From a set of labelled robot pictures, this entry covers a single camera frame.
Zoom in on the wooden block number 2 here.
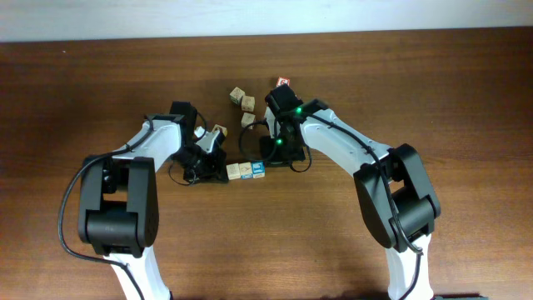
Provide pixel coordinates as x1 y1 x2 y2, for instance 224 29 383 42
238 162 253 179

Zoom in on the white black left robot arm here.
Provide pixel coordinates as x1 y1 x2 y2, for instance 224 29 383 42
78 102 228 299

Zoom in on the wooden block ring picture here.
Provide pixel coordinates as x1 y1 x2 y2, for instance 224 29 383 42
226 163 241 180

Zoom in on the wooden block yellow letter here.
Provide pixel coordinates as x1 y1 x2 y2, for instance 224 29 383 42
241 95 256 113

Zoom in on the wooden block far plain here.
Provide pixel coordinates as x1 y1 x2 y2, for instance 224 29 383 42
229 87 246 105

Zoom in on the wooden block blue letter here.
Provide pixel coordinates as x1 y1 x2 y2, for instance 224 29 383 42
251 161 266 178

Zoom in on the wooden block red 6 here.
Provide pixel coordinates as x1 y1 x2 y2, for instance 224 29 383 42
276 77 290 87

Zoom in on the wooden block red A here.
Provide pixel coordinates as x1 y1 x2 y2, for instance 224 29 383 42
241 112 256 129

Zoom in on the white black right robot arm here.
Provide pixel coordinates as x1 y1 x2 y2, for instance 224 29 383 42
262 84 441 299

